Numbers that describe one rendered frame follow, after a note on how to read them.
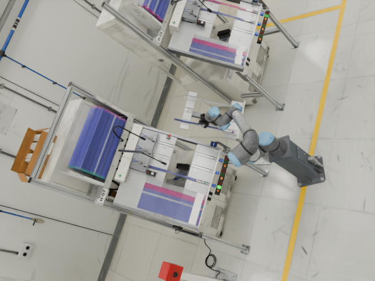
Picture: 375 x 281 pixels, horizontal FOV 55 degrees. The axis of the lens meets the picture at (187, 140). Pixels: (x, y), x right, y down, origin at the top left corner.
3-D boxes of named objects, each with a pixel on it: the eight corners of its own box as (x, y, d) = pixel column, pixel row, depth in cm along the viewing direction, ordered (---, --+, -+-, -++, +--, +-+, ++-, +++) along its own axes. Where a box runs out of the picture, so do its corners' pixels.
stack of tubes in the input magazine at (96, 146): (126, 119, 292) (99, 105, 275) (105, 179, 279) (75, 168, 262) (118, 120, 301) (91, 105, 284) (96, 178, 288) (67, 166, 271)
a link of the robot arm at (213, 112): (216, 118, 263) (207, 110, 263) (211, 122, 274) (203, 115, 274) (222, 111, 266) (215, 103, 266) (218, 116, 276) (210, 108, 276)
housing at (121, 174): (144, 130, 313) (143, 125, 300) (126, 184, 301) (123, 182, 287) (136, 127, 314) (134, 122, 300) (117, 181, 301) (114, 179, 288)
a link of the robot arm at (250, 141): (258, 136, 226) (232, 98, 264) (245, 148, 229) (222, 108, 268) (269, 145, 232) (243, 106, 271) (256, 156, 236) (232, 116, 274)
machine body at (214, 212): (240, 173, 372) (201, 150, 332) (222, 240, 354) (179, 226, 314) (196, 168, 419) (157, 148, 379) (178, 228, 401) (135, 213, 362)
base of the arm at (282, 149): (286, 137, 284) (280, 132, 277) (288, 154, 276) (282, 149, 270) (269, 143, 293) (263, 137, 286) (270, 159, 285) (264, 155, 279)
